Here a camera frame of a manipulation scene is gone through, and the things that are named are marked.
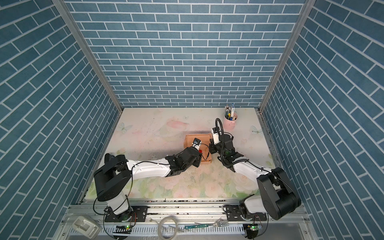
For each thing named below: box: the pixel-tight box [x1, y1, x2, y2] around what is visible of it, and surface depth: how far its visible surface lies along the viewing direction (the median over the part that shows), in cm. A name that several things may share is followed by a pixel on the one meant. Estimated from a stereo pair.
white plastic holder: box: [72, 216, 102, 239], surface depth 69 cm
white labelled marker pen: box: [230, 102, 235, 120], surface depth 101 cm
